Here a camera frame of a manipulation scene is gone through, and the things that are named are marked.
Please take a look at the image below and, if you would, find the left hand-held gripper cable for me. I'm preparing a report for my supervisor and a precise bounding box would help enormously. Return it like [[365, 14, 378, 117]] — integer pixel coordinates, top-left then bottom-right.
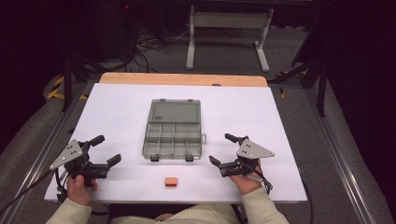
[[0, 167, 69, 217]]

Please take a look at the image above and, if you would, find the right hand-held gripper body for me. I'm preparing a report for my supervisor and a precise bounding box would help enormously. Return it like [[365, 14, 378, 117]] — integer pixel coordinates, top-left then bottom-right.
[[218, 134, 276, 178]]

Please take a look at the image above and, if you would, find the person's torso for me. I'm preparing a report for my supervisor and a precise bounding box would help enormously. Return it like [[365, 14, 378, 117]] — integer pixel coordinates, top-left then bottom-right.
[[109, 203, 243, 224]]

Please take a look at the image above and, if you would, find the white metal stand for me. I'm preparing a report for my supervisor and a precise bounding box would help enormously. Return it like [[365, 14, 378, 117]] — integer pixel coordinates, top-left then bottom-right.
[[185, 4, 276, 74]]

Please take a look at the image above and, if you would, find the person's left hand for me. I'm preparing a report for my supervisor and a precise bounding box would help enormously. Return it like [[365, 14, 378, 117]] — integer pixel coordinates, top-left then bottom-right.
[[66, 174, 99, 207]]

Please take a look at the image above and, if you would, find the bundle of black floor cables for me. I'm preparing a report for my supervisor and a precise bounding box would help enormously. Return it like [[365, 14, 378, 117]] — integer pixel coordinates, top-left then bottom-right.
[[118, 27, 191, 75]]

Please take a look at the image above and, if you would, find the clear plastic compartment box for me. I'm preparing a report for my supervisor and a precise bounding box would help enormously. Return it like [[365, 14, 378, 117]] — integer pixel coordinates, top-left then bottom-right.
[[141, 98, 207, 162]]

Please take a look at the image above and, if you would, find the right hand-held gripper cable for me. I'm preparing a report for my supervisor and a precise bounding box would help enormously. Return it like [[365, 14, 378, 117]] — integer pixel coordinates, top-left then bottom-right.
[[244, 161, 274, 192]]

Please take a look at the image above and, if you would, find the person's right hand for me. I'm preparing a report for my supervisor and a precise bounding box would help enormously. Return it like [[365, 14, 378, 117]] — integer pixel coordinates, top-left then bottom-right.
[[228, 158, 264, 197]]

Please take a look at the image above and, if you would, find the aluminium floor rail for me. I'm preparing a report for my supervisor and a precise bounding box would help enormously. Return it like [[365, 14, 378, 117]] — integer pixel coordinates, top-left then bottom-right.
[[0, 81, 90, 224], [303, 87, 378, 224]]

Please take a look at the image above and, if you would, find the hand-held gripper cable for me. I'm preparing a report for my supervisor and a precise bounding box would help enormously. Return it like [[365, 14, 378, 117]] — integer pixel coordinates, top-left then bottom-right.
[[244, 161, 274, 192], [0, 167, 69, 217]]

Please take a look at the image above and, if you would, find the white table cover board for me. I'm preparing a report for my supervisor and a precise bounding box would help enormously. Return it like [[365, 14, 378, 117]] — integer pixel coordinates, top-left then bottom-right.
[[44, 82, 308, 205]]

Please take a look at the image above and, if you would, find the small orange eraser block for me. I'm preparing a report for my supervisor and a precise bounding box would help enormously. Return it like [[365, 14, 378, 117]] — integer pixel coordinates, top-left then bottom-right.
[[164, 176, 179, 188]]

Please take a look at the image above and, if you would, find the black tripod stand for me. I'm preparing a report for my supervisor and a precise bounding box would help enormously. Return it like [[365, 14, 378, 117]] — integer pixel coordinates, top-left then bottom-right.
[[267, 52, 332, 119], [60, 50, 108, 113]]

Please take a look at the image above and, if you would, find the yellow black floor tape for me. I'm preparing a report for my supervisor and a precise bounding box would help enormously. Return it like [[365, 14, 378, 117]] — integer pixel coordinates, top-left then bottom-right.
[[46, 76, 90, 102]]

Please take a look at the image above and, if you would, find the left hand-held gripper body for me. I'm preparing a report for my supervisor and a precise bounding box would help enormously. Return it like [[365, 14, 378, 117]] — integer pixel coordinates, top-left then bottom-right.
[[49, 138, 110, 188]]

